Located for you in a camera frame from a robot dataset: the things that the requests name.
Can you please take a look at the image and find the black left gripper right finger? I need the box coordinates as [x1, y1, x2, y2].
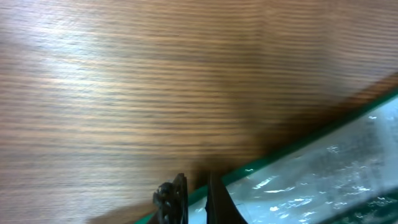
[205, 173, 247, 224]

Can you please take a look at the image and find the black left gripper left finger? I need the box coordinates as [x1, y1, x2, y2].
[147, 173, 188, 224]

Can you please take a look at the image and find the green 3M gloves package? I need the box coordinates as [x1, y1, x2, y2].
[133, 90, 398, 224]

